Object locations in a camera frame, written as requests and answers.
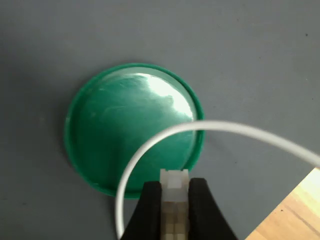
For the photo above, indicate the small white plastic terminal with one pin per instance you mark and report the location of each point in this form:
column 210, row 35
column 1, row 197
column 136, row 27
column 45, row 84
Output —
column 174, row 185

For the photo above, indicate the round green lid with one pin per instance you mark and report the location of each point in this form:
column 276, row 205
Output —
column 112, row 130

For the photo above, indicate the dark grey mat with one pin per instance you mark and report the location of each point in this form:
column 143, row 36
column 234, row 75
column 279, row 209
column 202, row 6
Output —
column 225, row 50

